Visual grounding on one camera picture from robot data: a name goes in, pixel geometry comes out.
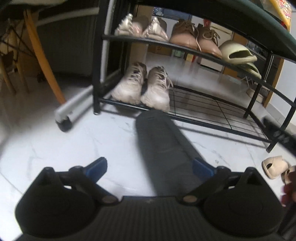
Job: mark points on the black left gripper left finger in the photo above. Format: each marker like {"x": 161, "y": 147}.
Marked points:
{"x": 85, "y": 179}

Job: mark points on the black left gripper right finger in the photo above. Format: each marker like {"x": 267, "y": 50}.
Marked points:
{"x": 214, "y": 180}

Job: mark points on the black slide sandal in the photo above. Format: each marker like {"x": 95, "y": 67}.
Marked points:
{"x": 168, "y": 155}

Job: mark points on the cream chunky sneaker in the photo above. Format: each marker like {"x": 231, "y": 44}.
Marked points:
{"x": 129, "y": 89}
{"x": 157, "y": 94}

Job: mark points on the right hand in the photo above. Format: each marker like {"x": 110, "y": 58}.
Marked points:
{"x": 289, "y": 190}

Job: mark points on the beige flat shoe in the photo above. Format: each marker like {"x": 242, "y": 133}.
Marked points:
{"x": 274, "y": 166}

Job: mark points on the grey rolling stand leg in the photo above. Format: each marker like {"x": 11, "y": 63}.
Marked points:
{"x": 90, "y": 97}

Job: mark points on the pale green slide sandal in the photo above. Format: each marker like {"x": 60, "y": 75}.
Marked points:
{"x": 236, "y": 54}

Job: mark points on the tan leather shoe right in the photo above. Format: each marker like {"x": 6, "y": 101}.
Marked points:
{"x": 208, "y": 41}

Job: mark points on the tan leather shoe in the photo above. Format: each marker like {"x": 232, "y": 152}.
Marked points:
{"x": 208, "y": 41}
{"x": 185, "y": 34}

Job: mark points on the tan leather shoe left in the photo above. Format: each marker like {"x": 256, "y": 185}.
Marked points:
{"x": 185, "y": 34}

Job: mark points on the silver heeled shoe left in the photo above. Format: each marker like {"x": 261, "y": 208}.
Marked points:
{"x": 129, "y": 27}

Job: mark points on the silver heeled shoe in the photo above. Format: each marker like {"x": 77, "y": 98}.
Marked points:
{"x": 129, "y": 27}
{"x": 156, "y": 30}

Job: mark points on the silver heeled shoe right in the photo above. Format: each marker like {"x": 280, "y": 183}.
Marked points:
{"x": 156, "y": 30}

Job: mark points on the black metal shoe rack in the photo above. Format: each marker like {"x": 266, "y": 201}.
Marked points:
{"x": 244, "y": 17}

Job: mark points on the wooden chair leg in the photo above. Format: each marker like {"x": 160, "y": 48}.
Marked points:
{"x": 41, "y": 58}

